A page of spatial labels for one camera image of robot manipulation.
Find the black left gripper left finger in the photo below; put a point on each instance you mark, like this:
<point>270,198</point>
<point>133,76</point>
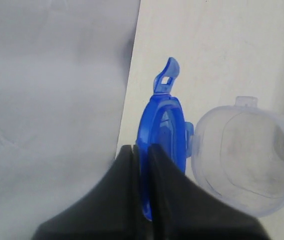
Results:
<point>112,210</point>

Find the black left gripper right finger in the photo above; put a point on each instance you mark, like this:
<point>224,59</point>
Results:
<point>183,211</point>

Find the blue plastic snap lid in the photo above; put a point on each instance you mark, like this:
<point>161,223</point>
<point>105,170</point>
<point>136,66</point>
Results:
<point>163,123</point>

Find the clear tall plastic container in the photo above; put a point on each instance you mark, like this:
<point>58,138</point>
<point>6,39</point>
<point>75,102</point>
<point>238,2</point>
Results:
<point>238,156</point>

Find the white backdrop curtain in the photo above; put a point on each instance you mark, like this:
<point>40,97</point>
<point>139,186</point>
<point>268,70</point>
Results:
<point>64,68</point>

